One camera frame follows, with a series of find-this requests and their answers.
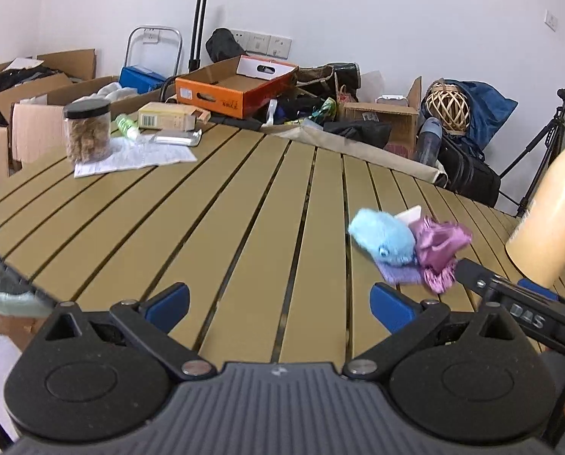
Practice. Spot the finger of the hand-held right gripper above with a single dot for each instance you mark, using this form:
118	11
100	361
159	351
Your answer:
472	272
538	290

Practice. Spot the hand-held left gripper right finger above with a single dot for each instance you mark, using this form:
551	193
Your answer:
391	308

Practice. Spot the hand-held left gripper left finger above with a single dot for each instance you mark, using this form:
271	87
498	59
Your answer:
168	308

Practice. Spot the lavender checked cloth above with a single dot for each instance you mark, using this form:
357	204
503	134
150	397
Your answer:
401	275

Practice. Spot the light blue plush toy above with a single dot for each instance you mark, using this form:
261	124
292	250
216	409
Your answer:
386	237

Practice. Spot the white foam roll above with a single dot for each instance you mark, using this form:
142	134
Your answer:
409	215

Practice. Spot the yellow thermos jug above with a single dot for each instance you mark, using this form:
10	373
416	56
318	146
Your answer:
552	208

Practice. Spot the black suitcase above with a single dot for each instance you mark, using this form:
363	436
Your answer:
467	175

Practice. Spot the tan slatted folding table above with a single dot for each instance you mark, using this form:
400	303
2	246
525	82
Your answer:
216	222

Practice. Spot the grey blue water bottle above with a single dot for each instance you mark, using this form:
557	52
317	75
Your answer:
428	140

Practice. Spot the printed paper sheet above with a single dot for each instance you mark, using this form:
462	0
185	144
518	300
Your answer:
135	159

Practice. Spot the cardboard box with green liner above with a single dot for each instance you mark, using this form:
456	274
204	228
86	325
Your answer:
7	308

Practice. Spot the rattan ball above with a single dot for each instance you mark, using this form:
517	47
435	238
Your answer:
446	106

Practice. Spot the silver foil pack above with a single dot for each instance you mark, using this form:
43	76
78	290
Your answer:
175	137

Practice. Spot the small brown cardboard box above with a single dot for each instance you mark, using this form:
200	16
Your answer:
382	118

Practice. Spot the black pouch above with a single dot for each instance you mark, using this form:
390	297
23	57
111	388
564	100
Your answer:
358	132

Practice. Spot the small green bottle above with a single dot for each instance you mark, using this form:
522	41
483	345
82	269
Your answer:
128	127

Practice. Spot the clear jar of brown snacks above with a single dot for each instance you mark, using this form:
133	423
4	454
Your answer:
88	137

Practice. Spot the pale yellow carton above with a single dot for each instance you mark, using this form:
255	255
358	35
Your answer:
168	116

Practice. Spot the green patterned packet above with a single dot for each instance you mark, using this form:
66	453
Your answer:
324	109

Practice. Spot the orange cardboard tray box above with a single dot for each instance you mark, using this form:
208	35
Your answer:
211	95

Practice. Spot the cardboard box with corrugated flap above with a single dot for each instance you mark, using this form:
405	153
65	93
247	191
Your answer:
35	123

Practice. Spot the blue box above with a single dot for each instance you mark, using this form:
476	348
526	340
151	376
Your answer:
140	78

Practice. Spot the black leather bag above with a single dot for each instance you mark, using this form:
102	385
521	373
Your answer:
325	78

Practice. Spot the large open cardboard box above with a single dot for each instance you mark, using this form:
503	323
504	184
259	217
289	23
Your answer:
69	64

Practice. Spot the black cloth bag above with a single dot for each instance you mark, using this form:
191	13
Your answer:
223	45

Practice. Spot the white wall switch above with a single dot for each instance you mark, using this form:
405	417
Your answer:
552	20

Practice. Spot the white wall socket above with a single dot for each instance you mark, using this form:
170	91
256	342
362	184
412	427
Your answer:
280	46
259	42
152	36
240	38

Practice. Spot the silver tube frame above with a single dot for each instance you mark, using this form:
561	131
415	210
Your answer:
154	28

